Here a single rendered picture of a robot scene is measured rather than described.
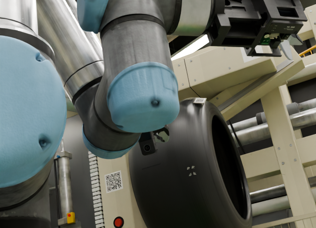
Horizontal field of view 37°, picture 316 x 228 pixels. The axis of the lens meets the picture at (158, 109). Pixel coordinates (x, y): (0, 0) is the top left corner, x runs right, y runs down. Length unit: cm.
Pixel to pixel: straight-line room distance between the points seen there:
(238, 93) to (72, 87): 162
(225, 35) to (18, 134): 29
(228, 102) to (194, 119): 61
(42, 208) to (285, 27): 36
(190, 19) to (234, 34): 6
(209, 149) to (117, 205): 47
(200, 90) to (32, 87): 181
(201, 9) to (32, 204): 29
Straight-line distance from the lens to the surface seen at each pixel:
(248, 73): 214
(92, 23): 54
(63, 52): 63
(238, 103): 219
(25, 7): 50
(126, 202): 182
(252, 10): 61
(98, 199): 194
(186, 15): 56
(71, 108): 113
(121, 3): 53
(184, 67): 219
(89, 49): 63
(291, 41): 74
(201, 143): 155
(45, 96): 41
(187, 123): 158
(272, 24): 59
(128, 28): 51
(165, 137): 151
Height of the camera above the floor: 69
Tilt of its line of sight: 24 degrees up
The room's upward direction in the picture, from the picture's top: 10 degrees counter-clockwise
